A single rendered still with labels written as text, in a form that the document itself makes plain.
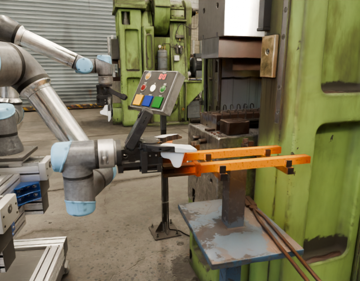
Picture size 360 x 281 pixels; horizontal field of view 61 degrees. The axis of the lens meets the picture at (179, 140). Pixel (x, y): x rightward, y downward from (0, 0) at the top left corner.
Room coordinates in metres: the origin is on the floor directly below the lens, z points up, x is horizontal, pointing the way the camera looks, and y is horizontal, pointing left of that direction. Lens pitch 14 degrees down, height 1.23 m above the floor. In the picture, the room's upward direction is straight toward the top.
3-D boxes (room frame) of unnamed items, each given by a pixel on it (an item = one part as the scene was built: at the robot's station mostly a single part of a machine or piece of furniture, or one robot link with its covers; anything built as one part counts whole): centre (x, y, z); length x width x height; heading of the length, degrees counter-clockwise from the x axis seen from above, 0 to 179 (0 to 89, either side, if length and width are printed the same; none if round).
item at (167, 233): (2.08, 0.12, 0.05); 0.22 x 0.22 x 0.09; 20
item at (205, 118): (1.66, -0.35, 0.96); 0.42 x 0.20 x 0.09; 110
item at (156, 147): (0.75, 0.05, 1.03); 0.09 x 0.05 x 0.02; 69
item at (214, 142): (1.61, -0.37, 0.69); 0.56 x 0.38 x 0.45; 110
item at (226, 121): (1.44, -0.27, 0.95); 0.12 x 0.08 x 0.06; 110
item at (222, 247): (0.97, -0.19, 0.68); 0.40 x 0.30 x 0.02; 14
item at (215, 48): (1.66, -0.35, 1.32); 0.42 x 0.20 x 0.10; 110
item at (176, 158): (0.74, 0.00, 1.01); 0.09 x 0.03 x 0.06; 69
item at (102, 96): (1.70, 0.42, 1.07); 0.09 x 0.08 x 0.12; 97
